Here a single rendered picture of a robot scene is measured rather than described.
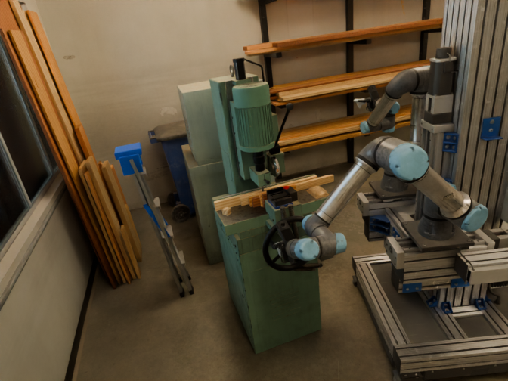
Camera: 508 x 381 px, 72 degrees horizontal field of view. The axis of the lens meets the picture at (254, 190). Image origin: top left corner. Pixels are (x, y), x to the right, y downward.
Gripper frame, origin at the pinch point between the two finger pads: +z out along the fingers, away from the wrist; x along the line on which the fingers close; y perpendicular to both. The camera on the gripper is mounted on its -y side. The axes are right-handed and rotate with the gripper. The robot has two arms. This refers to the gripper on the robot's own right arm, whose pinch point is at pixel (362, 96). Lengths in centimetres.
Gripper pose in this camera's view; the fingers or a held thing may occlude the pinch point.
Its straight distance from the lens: 257.6
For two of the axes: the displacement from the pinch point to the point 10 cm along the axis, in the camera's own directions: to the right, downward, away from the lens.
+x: 9.3, -3.4, 1.3
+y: 2.5, 8.6, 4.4
